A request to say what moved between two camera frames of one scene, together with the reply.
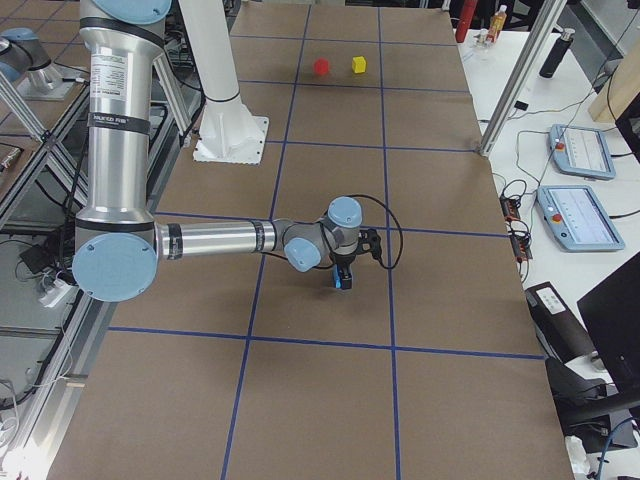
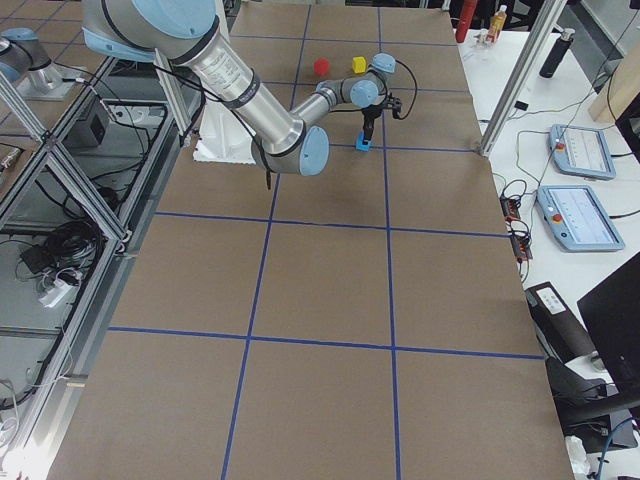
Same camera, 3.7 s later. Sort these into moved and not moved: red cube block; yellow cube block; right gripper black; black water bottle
Moved: right gripper black
Not moved: yellow cube block; black water bottle; red cube block
